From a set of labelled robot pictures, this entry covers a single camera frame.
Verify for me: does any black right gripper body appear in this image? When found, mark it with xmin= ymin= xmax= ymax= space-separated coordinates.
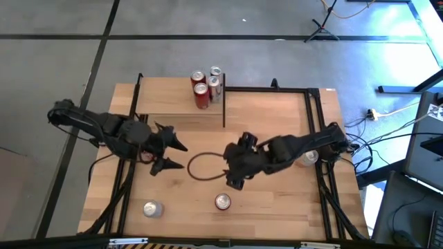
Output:
xmin=223 ymin=142 xmax=275 ymax=178

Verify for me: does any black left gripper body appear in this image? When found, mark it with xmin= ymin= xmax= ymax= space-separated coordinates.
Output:
xmin=138 ymin=124 xmax=168 ymax=165

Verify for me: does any red Fanta strawberry can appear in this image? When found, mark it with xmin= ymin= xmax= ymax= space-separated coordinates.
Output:
xmin=190 ymin=70 xmax=208 ymax=89
xmin=214 ymin=192 xmax=232 ymax=212
xmin=140 ymin=150 xmax=156 ymax=164
xmin=193 ymin=82 xmax=211 ymax=111

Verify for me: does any slim silver blue can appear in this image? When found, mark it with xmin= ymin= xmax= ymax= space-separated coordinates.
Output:
xmin=210 ymin=66 xmax=224 ymax=82
xmin=206 ymin=75 xmax=223 ymax=104

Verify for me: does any silver white beverage can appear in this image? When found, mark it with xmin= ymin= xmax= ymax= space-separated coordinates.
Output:
xmin=142 ymin=199 xmax=165 ymax=219

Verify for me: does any yellow black hazard tape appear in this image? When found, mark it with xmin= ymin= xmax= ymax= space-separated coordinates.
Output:
xmin=123 ymin=243 xmax=195 ymax=249

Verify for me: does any black desk leg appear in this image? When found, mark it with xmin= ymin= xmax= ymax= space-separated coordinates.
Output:
xmin=356 ymin=158 xmax=411 ymax=190

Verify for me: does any black tripod stand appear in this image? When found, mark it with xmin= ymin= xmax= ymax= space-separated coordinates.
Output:
xmin=303 ymin=0 xmax=341 ymax=44

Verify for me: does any black crossbar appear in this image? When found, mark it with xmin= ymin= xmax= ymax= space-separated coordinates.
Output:
xmin=0 ymin=233 xmax=443 ymax=249

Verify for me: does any black table foot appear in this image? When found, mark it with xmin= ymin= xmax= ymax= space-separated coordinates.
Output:
xmin=377 ymin=68 xmax=443 ymax=95

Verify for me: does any grey desk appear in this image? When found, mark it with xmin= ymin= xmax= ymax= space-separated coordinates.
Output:
xmin=403 ymin=90 xmax=443 ymax=193
xmin=372 ymin=171 xmax=443 ymax=249

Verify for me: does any black monitor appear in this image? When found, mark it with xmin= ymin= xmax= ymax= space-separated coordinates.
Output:
xmin=419 ymin=135 xmax=443 ymax=158

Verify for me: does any printed marker sheet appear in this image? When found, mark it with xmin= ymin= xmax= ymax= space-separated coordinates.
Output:
xmin=427 ymin=102 xmax=443 ymax=123

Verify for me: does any black keyboard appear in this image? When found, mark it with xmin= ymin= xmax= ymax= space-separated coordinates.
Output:
xmin=427 ymin=210 xmax=443 ymax=249

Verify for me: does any black aluminium rig frame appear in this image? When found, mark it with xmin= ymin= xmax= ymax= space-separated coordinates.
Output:
xmin=78 ymin=77 xmax=370 ymax=241

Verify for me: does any thin black base cable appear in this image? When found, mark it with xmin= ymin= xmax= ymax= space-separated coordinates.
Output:
xmin=88 ymin=151 xmax=117 ymax=186

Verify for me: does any silver metal bracket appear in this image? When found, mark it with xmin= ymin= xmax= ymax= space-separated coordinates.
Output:
xmin=108 ymin=237 xmax=150 ymax=247
xmin=300 ymin=241 xmax=342 ymax=249

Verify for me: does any black cable bundle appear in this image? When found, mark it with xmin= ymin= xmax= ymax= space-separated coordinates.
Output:
xmin=344 ymin=116 xmax=392 ymax=176

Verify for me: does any cream power cable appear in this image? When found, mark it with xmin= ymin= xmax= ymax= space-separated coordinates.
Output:
xmin=376 ymin=101 xmax=422 ymax=118

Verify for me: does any orange floor cable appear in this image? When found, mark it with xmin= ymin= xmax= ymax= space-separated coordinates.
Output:
xmin=320 ymin=0 xmax=377 ymax=20

